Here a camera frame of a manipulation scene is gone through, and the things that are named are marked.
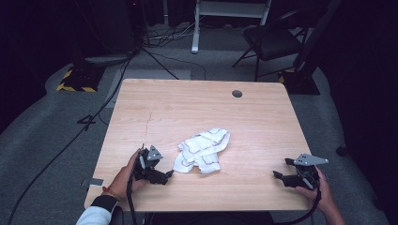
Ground thin black floor cable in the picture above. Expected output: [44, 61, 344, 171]
[140, 46, 207, 82]

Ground person's dark clothing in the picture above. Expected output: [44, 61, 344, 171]
[145, 211, 277, 225]

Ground left hand-held gripper black cable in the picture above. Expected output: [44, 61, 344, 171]
[126, 146, 145, 225]

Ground red bracelet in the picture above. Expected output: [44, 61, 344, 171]
[101, 186, 120, 202]

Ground right hand-held gripper black cable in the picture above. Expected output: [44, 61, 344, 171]
[274, 174, 323, 225]

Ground hand-held gripper black cable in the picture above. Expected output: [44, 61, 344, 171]
[126, 146, 145, 225]
[274, 174, 323, 225]

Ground bundle of floor cables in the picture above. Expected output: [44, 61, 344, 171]
[143, 22, 203, 49]

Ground long black floor cable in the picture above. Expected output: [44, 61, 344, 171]
[7, 57, 134, 225]

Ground person's right hand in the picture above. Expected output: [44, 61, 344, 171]
[295, 166, 336, 215]

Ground person's left hand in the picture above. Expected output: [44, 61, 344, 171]
[106, 148, 148, 202]

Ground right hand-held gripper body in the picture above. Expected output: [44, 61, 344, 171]
[283, 153, 329, 190]

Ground grey tape piece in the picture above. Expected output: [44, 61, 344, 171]
[81, 177, 104, 188]

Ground white metal stand frame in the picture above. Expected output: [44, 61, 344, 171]
[191, 0, 273, 55]

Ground white cloth with brown stitching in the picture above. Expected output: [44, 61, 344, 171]
[172, 127, 231, 175]

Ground black seat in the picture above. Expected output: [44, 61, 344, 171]
[110, 205, 125, 225]

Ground black yellow striped stand base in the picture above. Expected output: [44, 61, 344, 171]
[55, 64, 106, 94]
[278, 67, 321, 96]

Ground black folding chair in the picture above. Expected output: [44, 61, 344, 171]
[231, 8, 311, 83]

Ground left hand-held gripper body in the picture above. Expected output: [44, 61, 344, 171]
[133, 144, 164, 182]

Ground black caster wheel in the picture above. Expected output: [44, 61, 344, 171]
[335, 143, 349, 158]

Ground black slanted stand pole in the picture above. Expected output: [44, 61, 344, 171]
[294, 0, 343, 73]

